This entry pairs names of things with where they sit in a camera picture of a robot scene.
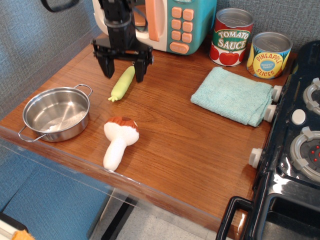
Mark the orange and black object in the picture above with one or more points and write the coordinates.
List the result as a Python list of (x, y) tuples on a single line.
[(11, 229)]

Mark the pineapple slices can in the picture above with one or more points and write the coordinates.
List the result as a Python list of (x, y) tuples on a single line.
[(269, 53)]

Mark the plush mushroom toy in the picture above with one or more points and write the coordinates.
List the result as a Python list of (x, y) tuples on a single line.
[(122, 132)]

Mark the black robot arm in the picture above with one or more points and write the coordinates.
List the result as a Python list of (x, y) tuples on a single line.
[(117, 10)]

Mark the teal folded towel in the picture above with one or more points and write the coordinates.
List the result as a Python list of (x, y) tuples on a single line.
[(234, 97)]

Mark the black toy stove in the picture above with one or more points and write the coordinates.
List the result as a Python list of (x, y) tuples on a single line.
[(286, 190)]

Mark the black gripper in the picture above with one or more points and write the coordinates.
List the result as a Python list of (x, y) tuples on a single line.
[(121, 43)]

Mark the toy microwave teal and pink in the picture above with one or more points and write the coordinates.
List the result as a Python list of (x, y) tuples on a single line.
[(174, 26)]

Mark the steel pot with handles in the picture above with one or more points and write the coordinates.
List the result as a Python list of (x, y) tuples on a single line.
[(57, 114)]

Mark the tomato sauce can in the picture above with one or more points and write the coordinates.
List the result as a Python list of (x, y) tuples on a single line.
[(231, 32)]

